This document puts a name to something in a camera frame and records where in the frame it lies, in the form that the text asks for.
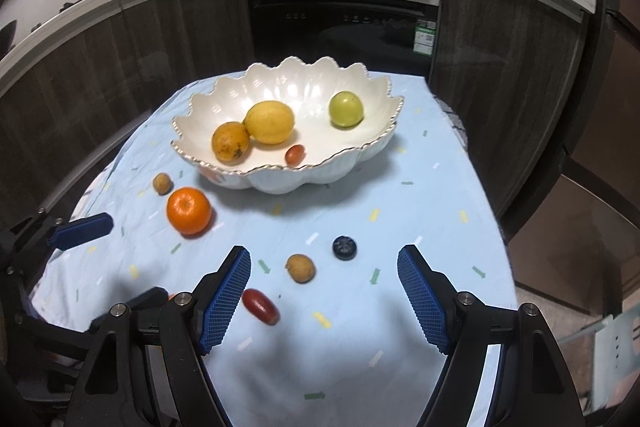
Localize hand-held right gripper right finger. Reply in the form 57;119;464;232
397;244;586;427

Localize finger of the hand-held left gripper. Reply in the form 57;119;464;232
30;287;171;349
0;213;115;258

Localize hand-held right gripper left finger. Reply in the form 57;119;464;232
65;245;252;427

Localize dark blueberry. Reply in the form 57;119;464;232
332;235;358;261

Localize orange mandarin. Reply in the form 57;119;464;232
166;187;213;236

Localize spotted yellow-brown fruit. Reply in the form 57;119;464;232
211;121;251;165

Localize yellow lemon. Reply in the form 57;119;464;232
243;100;296;146

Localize white scalloped bowl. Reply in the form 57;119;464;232
171;56;405;195

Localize green apple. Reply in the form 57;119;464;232
328;91;364;128

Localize light blue confetti tablecloth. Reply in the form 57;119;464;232
25;72;518;427

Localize light blue plastic chair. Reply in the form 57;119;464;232
557;312;640;413

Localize dark refrigerator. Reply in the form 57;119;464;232
505;0;640;323

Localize kitchen counter with dark cabinets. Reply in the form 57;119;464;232
0;0;598;258

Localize black built-in dishwasher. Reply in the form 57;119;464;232
247;0;443;78

